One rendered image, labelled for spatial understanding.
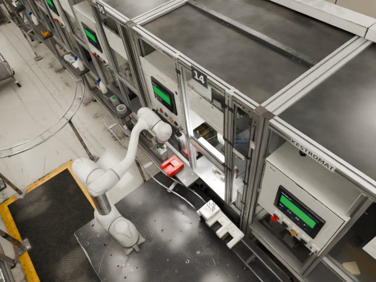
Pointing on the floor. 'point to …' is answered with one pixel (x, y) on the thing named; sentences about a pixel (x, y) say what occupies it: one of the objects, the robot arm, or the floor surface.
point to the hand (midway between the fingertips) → (159, 146)
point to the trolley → (6, 71)
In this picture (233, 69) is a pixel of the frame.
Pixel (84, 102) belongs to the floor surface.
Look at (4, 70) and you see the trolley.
